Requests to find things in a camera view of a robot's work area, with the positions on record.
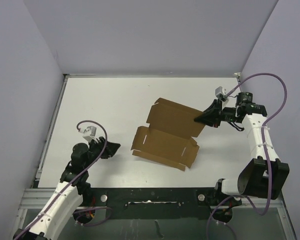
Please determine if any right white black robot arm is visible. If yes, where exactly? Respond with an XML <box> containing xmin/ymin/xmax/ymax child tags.
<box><xmin>194</xmin><ymin>88</ymin><xmax>290</xmax><ymax>205</ymax></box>

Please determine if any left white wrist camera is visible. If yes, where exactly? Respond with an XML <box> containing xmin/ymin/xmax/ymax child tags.
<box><xmin>78</xmin><ymin>126</ymin><xmax>97</xmax><ymax>143</ymax></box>

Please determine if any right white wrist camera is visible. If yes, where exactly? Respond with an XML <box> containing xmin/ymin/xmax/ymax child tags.
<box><xmin>215</xmin><ymin>86</ymin><xmax>228</xmax><ymax>103</ymax></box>

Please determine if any purple cable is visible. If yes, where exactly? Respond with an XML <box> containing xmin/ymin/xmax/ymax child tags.
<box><xmin>206</xmin><ymin>72</ymin><xmax>289</xmax><ymax>230</ymax></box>
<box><xmin>13</xmin><ymin>120</ymin><xmax>113</xmax><ymax>238</ymax></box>

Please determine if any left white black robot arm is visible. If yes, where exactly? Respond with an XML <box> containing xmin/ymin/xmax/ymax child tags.
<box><xmin>13</xmin><ymin>136</ymin><xmax>121</xmax><ymax>240</ymax></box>

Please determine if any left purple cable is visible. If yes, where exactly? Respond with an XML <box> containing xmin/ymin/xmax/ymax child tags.
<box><xmin>13</xmin><ymin>120</ymin><xmax>113</xmax><ymax>238</ymax></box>

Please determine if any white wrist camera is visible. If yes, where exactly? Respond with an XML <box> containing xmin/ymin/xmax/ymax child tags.
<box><xmin>78</xmin><ymin>126</ymin><xmax>97</xmax><ymax>143</ymax></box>
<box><xmin>215</xmin><ymin>86</ymin><xmax>228</xmax><ymax>103</ymax></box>

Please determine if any brown cardboard paper box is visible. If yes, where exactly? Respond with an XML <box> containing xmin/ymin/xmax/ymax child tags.
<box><xmin>131</xmin><ymin>98</ymin><xmax>205</xmax><ymax>171</ymax></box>

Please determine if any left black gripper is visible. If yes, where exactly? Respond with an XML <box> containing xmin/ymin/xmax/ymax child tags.
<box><xmin>83</xmin><ymin>136</ymin><xmax>120</xmax><ymax>169</ymax></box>

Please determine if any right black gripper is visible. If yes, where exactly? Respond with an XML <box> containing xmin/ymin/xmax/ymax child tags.
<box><xmin>193</xmin><ymin>98</ymin><xmax>240</xmax><ymax>129</ymax></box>

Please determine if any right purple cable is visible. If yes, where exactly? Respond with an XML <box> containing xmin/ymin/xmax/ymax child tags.
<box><xmin>206</xmin><ymin>72</ymin><xmax>289</xmax><ymax>230</ymax></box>

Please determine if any aluminium table frame rail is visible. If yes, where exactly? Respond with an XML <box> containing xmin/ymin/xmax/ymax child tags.
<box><xmin>11</xmin><ymin>73</ymin><xmax>71</xmax><ymax>240</ymax></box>

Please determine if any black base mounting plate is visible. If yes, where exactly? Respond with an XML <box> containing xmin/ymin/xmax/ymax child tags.
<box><xmin>73</xmin><ymin>187</ymin><xmax>242</xmax><ymax>224</ymax></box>

